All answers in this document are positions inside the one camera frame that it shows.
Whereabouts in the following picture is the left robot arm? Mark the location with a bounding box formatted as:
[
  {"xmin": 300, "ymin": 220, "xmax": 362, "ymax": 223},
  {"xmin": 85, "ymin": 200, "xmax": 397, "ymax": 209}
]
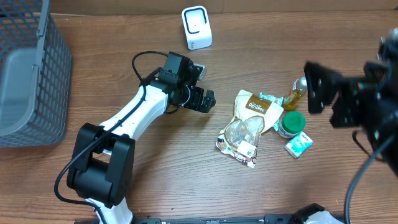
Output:
[{"xmin": 54, "ymin": 52, "xmax": 216, "ymax": 223}]

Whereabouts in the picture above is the grey plastic shopping basket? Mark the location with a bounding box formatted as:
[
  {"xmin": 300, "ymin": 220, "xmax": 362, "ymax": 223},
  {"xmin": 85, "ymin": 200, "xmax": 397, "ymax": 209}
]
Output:
[{"xmin": 1, "ymin": 1, "xmax": 72, "ymax": 148}]

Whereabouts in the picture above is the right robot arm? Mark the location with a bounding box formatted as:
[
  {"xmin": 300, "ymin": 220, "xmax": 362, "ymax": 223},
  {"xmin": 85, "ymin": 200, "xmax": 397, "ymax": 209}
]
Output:
[{"xmin": 289, "ymin": 29, "xmax": 397, "ymax": 223}]

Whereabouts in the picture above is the white barcode scanner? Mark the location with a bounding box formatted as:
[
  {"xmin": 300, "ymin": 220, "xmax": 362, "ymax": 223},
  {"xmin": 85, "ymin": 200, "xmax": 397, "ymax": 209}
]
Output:
[{"xmin": 181, "ymin": 6, "xmax": 213, "ymax": 50}]

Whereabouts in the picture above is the snack packet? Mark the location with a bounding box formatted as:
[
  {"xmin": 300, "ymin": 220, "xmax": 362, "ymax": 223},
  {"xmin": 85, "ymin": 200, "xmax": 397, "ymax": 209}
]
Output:
[{"xmin": 215, "ymin": 90, "xmax": 284, "ymax": 168}]

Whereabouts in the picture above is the yellow liquid bottle silver cap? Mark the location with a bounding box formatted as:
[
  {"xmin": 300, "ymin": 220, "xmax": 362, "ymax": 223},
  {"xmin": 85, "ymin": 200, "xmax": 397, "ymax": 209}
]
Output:
[{"xmin": 282, "ymin": 77, "xmax": 307, "ymax": 111}]

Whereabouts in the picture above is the green lid white jar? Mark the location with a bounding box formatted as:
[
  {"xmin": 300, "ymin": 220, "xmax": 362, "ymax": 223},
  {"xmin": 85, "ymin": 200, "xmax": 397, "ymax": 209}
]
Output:
[{"xmin": 277, "ymin": 111, "xmax": 306, "ymax": 139}]

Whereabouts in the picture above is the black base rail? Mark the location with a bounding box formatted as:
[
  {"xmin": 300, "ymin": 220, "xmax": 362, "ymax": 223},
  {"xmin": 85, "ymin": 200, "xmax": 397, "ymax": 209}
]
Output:
[{"xmin": 74, "ymin": 214, "xmax": 346, "ymax": 224}]

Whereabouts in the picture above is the teal tissue pack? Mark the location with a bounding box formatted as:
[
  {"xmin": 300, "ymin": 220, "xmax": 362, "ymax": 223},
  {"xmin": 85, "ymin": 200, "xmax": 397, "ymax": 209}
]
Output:
[
  {"xmin": 259, "ymin": 92, "xmax": 284, "ymax": 132},
  {"xmin": 284, "ymin": 131, "xmax": 313, "ymax": 159}
]

